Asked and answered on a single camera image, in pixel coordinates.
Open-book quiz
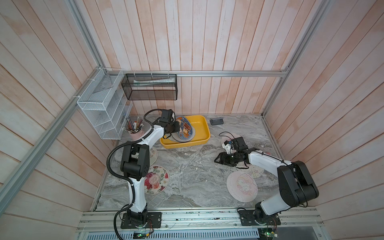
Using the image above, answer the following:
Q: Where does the pink unicorn round coaster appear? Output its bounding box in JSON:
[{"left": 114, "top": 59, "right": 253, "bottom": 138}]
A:
[{"left": 221, "top": 133, "right": 236, "bottom": 154}]

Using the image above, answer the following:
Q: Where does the blue bear car coaster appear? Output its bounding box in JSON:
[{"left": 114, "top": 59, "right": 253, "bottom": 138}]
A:
[{"left": 176, "top": 117, "right": 192, "bottom": 140}]

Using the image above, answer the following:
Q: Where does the navy sleeping bunny coaster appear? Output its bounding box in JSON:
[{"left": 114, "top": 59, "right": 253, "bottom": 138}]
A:
[{"left": 171, "top": 127, "right": 196, "bottom": 143}]

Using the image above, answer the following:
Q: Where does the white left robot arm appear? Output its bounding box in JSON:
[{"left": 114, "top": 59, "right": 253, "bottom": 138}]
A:
[{"left": 121, "top": 110, "right": 180, "bottom": 226}]

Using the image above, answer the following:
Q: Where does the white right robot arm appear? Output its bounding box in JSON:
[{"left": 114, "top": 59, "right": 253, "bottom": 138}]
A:
[{"left": 214, "top": 136, "right": 319, "bottom": 225}]

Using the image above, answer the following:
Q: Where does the yellow plastic storage box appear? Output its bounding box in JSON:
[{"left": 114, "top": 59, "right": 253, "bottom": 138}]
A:
[{"left": 160, "top": 115, "right": 211, "bottom": 149}]

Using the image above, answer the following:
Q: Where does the pink ribbon bunny coaster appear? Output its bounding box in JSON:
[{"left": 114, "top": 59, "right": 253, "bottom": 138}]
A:
[{"left": 244, "top": 165, "right": 264, "bottom": 179}]

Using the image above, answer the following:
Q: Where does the large pink unicorn coaster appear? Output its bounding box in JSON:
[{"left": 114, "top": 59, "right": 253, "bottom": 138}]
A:
[{"left": 227, "top": 171, "right": 258, "bottom": 203}]

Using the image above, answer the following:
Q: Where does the pink pen cup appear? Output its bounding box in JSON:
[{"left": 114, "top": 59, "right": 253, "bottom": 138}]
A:
[{"left": 123, "top": 116, "right": 144, "bottom": 141}]

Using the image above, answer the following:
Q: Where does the grey hole punch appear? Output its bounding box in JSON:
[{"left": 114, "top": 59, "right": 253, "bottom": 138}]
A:
[{"left": 210, "top": 118, "right": 224, "bottom": 126}]

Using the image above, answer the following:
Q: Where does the white bear green coaster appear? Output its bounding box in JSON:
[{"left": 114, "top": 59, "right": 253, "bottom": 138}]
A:
[{"left": 150, "top": 147, "right": 158, "bottom": 166}]

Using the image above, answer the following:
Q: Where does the floral rose round coaster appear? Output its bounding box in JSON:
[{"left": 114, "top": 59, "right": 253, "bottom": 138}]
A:
[{"left": 144, "top": 166, "right": 170, "bottom": 195}]

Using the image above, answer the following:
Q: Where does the black corrugated cable conduit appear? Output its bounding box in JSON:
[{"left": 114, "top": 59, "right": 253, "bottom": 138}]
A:
[{"left": 106, "top": 108, "right": 163, "bottom": 240}]

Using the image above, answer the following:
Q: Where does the black wire mesh basket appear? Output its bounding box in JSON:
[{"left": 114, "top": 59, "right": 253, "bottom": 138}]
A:
[{"left": 121, "top": 73, "right": 178, "bottom": 101}]

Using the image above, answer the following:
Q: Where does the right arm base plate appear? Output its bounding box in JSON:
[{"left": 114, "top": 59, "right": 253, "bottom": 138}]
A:
[{"left": 237, "top": 208, "right": 281, "bottom": 226}]

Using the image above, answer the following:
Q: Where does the white wire mesh shelf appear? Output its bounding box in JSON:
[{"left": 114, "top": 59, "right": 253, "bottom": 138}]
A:
[{"left": 77, "top": 68, "right": 132, "bottom": 140}]

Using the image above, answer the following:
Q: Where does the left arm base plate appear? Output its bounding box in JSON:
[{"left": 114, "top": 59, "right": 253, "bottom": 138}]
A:
[{"left": 121, "top": 211, "right": 162, "bottom": 229}]

